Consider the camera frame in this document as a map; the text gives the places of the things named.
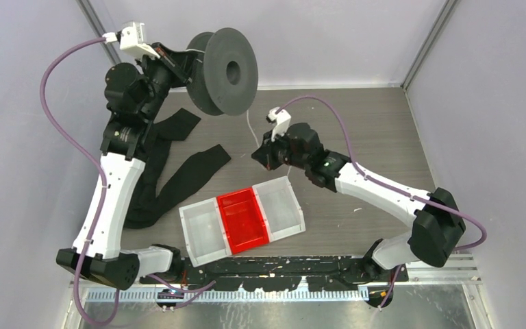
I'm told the red plastic bin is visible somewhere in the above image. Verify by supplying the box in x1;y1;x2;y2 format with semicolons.
216;187;270;254

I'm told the left clear plastic bin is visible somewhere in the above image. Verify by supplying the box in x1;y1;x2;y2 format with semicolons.
179;198;231;267

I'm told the black cloth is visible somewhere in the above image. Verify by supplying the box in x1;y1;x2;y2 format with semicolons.
123;108;232;230

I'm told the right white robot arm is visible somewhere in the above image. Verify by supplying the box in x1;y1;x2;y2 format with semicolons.
251;123;466;282

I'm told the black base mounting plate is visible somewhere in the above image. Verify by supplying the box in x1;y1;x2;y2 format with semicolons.
157;256;394;292

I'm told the aluminium front rail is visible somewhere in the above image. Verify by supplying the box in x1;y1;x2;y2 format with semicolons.
79;254;482;303

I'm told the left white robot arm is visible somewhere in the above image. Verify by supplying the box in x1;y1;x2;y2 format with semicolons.
56;42;199;291

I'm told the white cable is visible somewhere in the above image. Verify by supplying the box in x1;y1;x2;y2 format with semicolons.
186;47;292;179

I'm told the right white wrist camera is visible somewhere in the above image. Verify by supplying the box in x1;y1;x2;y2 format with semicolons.
266;107;291;142

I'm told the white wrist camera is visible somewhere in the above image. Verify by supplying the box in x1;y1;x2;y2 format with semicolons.
266;107;291;142
101;21;160;60

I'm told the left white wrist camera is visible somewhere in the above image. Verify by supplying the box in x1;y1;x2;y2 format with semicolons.
101;21;160;60

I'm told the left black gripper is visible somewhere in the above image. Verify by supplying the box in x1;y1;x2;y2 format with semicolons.
134;42;196;121

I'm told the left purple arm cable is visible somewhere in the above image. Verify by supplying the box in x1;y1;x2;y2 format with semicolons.
39;32;218;328

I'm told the dark grey cable spool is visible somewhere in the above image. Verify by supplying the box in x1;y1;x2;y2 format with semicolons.
186;27;258;116

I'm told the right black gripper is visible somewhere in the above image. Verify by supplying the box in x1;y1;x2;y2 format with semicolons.
253;127;309;171

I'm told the right clear plastic bin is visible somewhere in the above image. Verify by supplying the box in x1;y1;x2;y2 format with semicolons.
252;176;306;242

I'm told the clear plastic bin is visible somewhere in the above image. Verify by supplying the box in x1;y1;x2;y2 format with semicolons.
179;198;231;267
252;176;306;242

